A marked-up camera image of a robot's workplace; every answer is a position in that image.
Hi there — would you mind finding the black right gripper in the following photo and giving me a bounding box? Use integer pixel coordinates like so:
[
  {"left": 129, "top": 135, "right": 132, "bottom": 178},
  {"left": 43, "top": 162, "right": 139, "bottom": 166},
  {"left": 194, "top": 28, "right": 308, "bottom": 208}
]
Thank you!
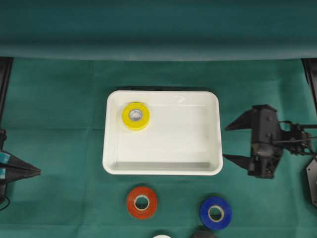
[{"left": 223, "top": 105, "right": 283, "bottom": 178}]

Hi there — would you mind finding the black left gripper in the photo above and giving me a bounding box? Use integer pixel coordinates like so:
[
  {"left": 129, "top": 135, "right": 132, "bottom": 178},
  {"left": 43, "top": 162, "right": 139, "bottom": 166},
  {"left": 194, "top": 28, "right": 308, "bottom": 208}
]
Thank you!
[{"left": 0, "top": 129, "right": 41, "bottom": 198}]

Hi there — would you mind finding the blue tape roll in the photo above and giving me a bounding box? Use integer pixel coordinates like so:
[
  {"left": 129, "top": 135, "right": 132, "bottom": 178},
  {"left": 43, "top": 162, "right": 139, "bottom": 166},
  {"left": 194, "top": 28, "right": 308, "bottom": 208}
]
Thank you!
[{"left": 200, "top": 196, "right": 233, "bottom": 231}]

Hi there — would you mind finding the yellow tape roll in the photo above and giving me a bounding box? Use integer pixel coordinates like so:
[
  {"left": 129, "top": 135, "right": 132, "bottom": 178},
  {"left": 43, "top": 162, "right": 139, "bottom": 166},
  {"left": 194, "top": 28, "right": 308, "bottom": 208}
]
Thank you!
[{"left": 121, "top": 102, "right": 150, "bottom": 130}]

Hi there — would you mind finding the white tape roll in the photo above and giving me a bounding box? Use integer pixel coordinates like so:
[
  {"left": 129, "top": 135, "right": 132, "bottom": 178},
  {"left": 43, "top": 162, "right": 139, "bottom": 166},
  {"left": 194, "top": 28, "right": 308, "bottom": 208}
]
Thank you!
[{"left": 152, "top": 235, "right": 171, "bottom": 238}]

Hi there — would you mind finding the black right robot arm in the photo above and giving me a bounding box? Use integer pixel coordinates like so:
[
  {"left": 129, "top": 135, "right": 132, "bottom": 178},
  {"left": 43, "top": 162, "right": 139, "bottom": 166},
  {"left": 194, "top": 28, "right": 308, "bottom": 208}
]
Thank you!
[{"left": 223, "top": 105, "right": 317, "bottom": 179}]

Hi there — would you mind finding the black tape roll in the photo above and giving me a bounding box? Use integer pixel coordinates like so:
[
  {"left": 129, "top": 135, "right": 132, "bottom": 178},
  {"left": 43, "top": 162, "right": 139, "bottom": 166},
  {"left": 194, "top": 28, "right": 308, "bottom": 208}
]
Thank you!
[{"left": 191, "top": 230, "right": 216, "bottom": 238}]

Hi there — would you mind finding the red tape roll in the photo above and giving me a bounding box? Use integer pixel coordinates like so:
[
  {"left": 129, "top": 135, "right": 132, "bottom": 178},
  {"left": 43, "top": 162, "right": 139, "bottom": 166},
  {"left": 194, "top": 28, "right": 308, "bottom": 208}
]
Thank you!
[{"left": 126, "top": 186, "right": 158, "bottom": 220}]

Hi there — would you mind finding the green table cloth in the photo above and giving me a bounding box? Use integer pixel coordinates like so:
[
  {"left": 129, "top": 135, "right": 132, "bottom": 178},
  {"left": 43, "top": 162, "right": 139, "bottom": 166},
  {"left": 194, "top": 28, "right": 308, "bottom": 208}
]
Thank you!
[{"left": 0, "top": 59, "right": 317, "bottom": 238}]

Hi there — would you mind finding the white plastic tray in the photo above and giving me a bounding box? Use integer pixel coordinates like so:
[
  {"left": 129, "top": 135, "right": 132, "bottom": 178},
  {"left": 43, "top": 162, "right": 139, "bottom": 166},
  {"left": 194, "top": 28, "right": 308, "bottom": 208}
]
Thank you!
[{"left": 103, "top": 90, "right": 223, "bottom": 176}]

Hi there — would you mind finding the black right table frame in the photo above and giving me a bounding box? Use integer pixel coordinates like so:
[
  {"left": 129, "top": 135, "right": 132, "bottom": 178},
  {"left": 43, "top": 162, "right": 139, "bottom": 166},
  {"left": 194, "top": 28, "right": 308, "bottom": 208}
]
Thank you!
[{"left": 301, "top": 58, "right": 317, "bottom": 110}]

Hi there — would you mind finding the black table frame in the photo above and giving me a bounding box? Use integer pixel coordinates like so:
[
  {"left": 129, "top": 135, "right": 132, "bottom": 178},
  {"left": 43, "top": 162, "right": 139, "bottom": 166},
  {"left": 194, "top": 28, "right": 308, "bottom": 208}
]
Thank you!
[
  {"left": 301, "top": 58, "right": 317, "bottom": 110},
  {"left": 0, "top": 56, "right": 13, "bottom": 117}
]

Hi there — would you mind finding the black left table frame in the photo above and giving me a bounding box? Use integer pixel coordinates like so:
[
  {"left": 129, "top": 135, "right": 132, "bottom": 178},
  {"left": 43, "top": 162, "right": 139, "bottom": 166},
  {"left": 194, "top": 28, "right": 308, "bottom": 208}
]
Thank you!
[{"left": 0, "top": 56, "right": 13, "bottom": 117}]

